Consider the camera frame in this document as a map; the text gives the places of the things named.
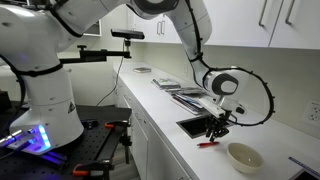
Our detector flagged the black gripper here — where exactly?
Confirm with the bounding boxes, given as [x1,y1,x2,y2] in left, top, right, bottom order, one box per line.
[206,112,230,142]

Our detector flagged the red pen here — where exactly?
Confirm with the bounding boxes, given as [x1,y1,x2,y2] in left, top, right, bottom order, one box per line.
[197,142,219,147]

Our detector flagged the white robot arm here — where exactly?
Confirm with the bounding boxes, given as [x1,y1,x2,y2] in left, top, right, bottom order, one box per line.
[0,0,242,155]

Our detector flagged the white ceramic bowl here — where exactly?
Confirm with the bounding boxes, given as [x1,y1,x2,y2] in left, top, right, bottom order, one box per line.
[227,143,264,174]

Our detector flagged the stack of magazines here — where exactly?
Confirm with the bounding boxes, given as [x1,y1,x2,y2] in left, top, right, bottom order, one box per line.
[167,88,207,115]

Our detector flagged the white counter base cabinets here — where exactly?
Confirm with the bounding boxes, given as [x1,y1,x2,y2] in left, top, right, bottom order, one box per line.
[114,73,190,180]

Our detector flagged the stack of books middle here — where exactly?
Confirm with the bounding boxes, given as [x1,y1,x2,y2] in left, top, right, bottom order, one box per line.
[152,78,180,89]

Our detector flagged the blue tape strip near sink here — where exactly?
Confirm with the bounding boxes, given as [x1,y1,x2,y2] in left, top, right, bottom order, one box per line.
[288,156,320,178]

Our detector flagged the orange black clamp upper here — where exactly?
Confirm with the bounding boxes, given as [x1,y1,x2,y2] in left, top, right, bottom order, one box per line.
[104,120,130,129]

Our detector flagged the orange black clamp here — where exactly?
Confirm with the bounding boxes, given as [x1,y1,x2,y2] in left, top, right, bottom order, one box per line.
[72,159,114,176]
[104,120,130,129]

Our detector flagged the orange black clamp lower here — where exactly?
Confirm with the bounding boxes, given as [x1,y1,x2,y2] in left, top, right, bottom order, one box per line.
[72,159,114,176]

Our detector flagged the black perforated robot table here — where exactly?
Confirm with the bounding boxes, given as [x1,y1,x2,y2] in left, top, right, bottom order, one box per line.
[0,106,132,180]

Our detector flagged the white upper cabinets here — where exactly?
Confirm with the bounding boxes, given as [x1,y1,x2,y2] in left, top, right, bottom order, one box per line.
[98,0,320,49]

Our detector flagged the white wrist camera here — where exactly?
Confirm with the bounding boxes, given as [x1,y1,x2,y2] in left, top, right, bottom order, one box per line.
[199,98,225,118]

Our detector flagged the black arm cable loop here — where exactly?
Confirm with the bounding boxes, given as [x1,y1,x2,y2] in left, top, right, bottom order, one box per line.
[184,0,276,127]

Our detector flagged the white wall outlet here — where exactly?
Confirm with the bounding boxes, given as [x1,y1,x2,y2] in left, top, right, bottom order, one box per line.
[302,101,320,127]

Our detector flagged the black camera cable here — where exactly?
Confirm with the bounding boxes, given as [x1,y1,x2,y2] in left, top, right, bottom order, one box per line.
[95,44,126,107]

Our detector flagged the black camera on mount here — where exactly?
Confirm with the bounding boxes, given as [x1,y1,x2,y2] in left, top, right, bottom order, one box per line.
[111,29,145,39]

